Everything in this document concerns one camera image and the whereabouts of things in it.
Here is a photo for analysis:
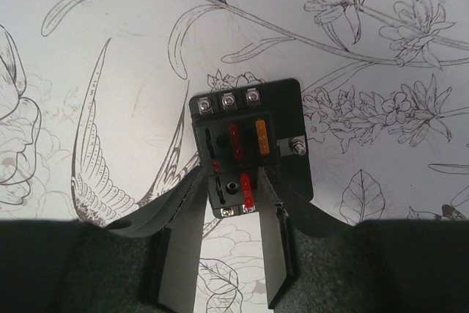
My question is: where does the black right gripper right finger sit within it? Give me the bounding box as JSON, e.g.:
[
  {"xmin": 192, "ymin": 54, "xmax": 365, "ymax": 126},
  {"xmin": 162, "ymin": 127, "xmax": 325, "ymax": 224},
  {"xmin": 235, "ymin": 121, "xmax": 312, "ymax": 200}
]
[{"xmin": 256, "ymin": 167, "xmax": 350, "ymax": 309}]

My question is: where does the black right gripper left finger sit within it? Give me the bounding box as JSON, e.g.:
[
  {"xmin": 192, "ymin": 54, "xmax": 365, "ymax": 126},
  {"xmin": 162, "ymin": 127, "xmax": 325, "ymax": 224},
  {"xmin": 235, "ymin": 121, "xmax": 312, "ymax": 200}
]
[{"xmin": 106, "ymin": 166, "xmax": 208, "ymax": 312}]

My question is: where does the red blade fuse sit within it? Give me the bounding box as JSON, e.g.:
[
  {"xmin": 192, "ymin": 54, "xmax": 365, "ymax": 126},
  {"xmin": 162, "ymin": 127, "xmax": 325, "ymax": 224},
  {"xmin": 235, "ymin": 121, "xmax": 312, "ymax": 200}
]
[
  {"xmin": 229, "ymin": 124, "xmax": 243, "ymax": 161},
  {"xmin": 240, "ymin": 172, "xmax": 255, "ymax": 213}
]

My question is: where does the orange blade fuse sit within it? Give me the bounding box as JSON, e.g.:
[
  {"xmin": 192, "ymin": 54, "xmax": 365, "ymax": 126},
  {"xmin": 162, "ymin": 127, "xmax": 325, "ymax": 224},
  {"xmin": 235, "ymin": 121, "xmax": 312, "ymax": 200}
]
[{"xmin": 255, "ymin": 119, "xmax": 270, "ymax": 155}]

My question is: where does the black fuse box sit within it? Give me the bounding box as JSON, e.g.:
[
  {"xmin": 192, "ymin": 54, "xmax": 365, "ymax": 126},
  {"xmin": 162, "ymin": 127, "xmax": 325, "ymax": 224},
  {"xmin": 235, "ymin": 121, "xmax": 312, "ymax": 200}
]
[{"xmin": 188, "ymin": 78, "xmax": 314, "ymax": 218}]

